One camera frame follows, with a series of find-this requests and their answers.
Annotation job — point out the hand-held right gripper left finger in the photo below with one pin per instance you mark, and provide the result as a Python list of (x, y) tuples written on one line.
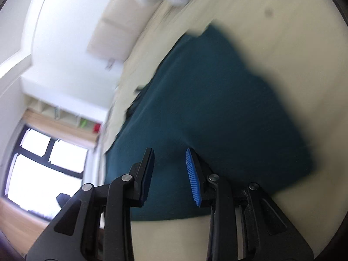
[(145, 176)]

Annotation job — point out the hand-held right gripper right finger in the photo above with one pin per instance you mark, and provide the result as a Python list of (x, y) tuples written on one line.
[(191, 176)]

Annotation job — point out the dark green sweater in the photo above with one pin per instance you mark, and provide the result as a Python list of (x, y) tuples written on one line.
[(206, 125)]

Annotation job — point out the red box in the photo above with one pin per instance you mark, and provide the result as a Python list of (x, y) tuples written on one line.
[(96, 127)]

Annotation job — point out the green tray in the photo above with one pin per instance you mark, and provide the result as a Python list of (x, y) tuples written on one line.
[(83, 123)]

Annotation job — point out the black framed window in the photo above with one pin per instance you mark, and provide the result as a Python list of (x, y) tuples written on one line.
[(43, 168)]

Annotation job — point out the beige curtain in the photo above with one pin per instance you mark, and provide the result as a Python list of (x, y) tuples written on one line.
[(54, 126)]

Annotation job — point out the beige bed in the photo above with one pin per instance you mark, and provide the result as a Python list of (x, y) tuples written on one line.
[(272, 59)]

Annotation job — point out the cream padded headboard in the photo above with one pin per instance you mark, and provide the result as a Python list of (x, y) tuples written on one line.
[(114, 35)]

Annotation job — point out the white wall shelf unit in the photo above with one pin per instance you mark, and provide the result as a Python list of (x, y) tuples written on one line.
[(62, 112)]

